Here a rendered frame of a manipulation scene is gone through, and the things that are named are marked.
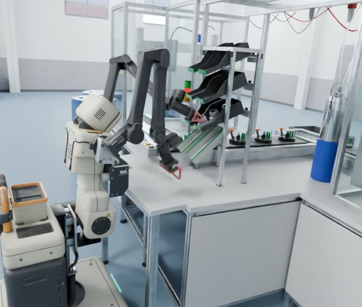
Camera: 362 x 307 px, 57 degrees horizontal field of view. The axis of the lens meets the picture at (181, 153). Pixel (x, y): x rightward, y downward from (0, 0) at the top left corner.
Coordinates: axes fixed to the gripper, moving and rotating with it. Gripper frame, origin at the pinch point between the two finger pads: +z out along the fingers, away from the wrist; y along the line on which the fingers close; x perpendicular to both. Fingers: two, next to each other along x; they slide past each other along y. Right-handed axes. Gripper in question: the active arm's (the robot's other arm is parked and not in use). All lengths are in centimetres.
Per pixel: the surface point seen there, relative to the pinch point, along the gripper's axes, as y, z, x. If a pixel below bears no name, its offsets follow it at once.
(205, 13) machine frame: 133, -1, -75
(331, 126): -3, 77, -34
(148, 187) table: -10, -11, 48
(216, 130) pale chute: 7.5, 14.8, 2.6
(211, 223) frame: -33, 22, 44
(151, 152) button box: 36, -8, 40
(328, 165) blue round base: -5, 89, -12
